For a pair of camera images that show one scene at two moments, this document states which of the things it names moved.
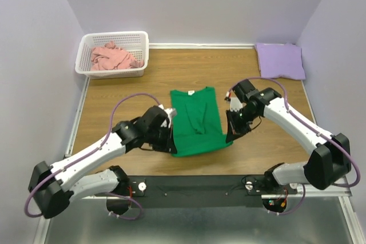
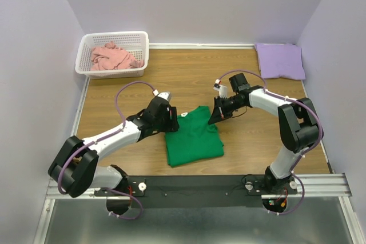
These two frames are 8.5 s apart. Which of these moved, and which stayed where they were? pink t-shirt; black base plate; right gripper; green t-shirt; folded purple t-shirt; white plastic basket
Moved: right gripper; green t-shirt
Stayed: folded purple t-shirt; black base plate; white plastic basket; pink t-shirt
